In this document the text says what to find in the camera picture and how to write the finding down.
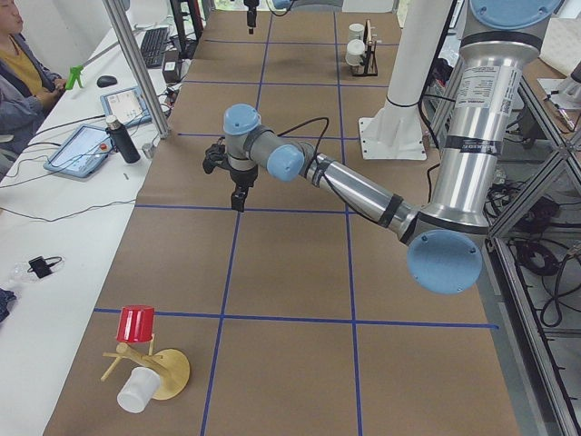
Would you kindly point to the aluminium frame post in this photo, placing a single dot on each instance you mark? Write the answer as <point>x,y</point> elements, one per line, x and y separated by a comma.
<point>134,59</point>

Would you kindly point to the brown paper table mat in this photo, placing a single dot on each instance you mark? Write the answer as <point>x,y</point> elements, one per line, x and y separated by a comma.
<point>297,316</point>

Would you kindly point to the wooden stand with round base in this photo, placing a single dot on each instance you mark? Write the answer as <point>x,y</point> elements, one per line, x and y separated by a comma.
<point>171,365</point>

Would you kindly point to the red plastic cup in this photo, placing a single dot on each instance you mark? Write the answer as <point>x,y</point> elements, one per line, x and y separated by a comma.
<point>135,324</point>

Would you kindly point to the near teach pendant tablet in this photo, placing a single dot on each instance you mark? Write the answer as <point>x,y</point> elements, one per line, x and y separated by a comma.
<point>81,154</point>

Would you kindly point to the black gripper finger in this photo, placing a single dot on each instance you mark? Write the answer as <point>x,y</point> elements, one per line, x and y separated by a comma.
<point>250,18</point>
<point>238,197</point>

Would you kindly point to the white mug with lettering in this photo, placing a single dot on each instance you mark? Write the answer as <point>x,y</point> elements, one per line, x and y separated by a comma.
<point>356,31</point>

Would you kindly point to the black water bottle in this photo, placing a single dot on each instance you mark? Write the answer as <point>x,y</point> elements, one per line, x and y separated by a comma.
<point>121,140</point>

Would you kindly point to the white plastic cup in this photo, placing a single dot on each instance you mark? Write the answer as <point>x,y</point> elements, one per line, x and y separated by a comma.
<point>138,389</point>

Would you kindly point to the black keyboard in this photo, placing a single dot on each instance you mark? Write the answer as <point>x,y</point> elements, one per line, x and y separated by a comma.
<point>153,46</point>

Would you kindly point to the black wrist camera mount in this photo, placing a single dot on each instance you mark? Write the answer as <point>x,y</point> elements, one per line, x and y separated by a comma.
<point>215,157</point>

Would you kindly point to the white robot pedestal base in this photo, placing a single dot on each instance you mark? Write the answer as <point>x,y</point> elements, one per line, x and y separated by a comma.
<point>394,132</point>

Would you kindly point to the small black adapter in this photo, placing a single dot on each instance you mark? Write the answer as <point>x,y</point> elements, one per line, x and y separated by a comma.
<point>42,266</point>

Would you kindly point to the black wire cup rack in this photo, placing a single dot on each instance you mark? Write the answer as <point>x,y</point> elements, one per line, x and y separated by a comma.
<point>368,65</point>

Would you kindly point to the teach pendant tablet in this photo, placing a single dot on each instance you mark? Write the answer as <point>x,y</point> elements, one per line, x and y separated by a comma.
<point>127,105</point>
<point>81,154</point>

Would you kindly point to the seated person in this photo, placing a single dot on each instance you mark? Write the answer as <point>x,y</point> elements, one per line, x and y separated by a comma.
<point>29,90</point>

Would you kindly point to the green plastic clamp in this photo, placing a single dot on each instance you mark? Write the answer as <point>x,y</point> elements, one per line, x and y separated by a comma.
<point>74,77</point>

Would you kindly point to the black computer mouse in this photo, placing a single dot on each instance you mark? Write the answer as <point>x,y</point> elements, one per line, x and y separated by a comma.
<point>106,81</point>

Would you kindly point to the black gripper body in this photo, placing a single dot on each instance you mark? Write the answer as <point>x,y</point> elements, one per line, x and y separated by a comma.
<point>250,18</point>
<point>241,177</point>

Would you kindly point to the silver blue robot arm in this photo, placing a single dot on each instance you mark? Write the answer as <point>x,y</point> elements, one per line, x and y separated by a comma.
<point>445,235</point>
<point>276,7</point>

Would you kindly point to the far teach pendant tablet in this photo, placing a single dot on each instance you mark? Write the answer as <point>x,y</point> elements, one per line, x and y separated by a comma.
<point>127,105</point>

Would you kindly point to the white upturned cup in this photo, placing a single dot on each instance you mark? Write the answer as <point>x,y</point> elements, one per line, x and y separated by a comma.
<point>354,52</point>

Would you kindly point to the small metal cylinder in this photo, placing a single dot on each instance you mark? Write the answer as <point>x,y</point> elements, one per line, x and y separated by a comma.
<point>149,150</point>

